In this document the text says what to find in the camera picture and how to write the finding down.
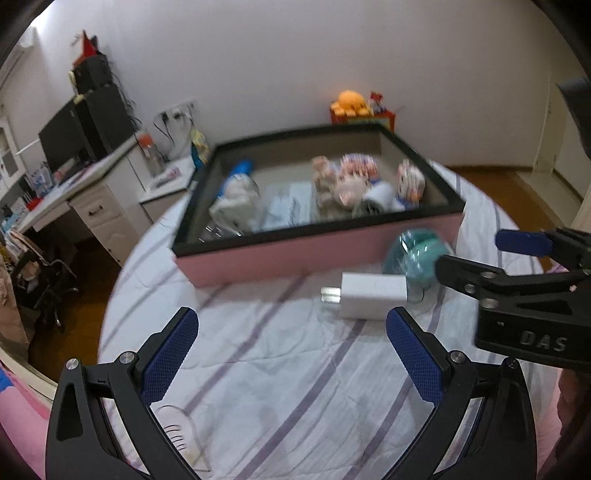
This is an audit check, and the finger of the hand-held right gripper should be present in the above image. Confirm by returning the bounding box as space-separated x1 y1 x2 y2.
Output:
435 255 591 308
495 226 591 269

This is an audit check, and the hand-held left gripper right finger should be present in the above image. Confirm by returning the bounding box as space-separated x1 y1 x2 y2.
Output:
386 306 537 480

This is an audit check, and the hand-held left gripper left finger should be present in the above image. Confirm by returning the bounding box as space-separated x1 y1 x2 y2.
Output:
45 306 200 480

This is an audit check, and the white charger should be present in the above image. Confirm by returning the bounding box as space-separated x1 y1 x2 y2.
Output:
321 272 409 320

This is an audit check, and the pink building block model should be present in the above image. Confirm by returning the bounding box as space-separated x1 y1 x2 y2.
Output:
396 159 426 210

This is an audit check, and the white shell-shaped toy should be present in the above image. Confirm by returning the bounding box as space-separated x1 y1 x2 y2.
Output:
353 182 400 217

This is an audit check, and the pink plush doll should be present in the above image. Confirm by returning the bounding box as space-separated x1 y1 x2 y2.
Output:
332 178 372 208

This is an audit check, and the pink box with black rim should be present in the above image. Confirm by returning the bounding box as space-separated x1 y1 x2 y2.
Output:
172 122 467 289

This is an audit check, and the white robot toy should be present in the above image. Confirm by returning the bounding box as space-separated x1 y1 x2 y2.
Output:
209 178 262 232

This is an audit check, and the small beige plush doll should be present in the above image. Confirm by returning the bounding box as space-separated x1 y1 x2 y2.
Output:
310 156 342 195

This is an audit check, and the clear plastic box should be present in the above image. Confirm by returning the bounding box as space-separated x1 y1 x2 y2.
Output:
261 182 315 232

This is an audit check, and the blue tube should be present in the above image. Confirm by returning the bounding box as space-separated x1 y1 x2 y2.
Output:
222 159 257 195

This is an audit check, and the white door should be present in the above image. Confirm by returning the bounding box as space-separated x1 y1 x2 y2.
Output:
531 76 561 174

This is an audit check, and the pink fabric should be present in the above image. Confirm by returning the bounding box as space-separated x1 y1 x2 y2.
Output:
531 369 568 480

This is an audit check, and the round table striped cloth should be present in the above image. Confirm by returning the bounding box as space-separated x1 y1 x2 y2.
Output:
97 159 561 480

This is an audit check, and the black office chair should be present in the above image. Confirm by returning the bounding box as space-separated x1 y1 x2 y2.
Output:
9 231 81 333

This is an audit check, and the white desk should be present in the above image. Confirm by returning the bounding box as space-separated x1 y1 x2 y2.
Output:
14 138 158 268

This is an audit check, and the pink blanket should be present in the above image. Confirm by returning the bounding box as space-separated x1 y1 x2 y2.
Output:
0 364 61 480

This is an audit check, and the white nightstand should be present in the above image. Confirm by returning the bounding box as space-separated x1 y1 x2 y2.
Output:
139 154 199 222

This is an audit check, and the pink packet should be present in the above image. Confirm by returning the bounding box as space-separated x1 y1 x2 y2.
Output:
150 168 183 188

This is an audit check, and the red toy box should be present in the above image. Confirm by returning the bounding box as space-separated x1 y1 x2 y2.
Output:
329 108 397 132

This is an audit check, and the bottle with orange cap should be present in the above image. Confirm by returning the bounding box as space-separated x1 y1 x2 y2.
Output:
139 134 164 176

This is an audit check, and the orange octopus plush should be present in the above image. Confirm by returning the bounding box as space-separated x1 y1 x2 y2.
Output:
331 90 372 116

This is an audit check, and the yellow blue snack bag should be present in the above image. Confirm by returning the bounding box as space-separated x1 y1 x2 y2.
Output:
189 129 213 169

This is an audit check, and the black computer tower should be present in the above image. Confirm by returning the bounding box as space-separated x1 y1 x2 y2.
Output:
69 83 137 162

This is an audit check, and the black monitor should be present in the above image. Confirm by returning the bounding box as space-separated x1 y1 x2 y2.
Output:
38 98 93 174

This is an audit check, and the small beige stand gadget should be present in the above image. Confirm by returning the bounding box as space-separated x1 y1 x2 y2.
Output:
68 69 86 104

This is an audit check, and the black speaker box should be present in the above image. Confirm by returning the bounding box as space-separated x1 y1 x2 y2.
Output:
69 53 114 95

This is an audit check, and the white wall outlet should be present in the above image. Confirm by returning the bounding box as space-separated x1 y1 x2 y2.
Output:
157 98 198 121

